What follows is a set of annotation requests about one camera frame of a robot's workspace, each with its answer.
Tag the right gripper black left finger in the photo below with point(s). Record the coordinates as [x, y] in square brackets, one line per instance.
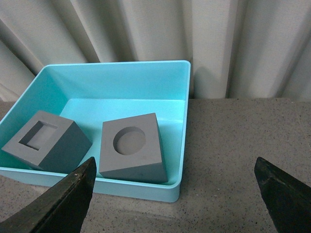
[61, 209]

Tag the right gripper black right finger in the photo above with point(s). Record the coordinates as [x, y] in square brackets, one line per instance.
[287, 199]

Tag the gray block with square recess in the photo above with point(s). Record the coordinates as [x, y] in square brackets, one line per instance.
[48, 142]

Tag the gray block with round recess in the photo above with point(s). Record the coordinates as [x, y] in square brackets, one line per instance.
[131, 150]

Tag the light blue plastic box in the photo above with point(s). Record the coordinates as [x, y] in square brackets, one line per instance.
[91, 94]

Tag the white curtain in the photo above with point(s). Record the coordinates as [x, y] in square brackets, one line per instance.
[237, 48]

